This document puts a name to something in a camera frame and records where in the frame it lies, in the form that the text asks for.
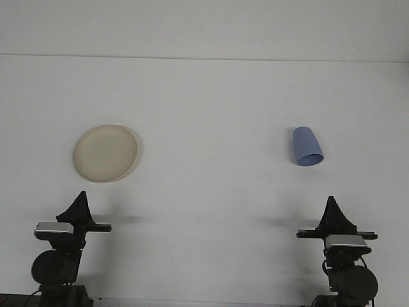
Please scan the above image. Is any pale blue cup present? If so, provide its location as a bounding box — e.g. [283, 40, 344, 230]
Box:
[292, 126, 323, 167]

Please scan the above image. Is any pale round plate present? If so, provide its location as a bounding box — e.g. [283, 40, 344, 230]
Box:
[72, 123, 141, 184]

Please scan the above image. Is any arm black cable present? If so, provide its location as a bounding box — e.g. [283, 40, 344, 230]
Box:
[25, 288, 42, 307]

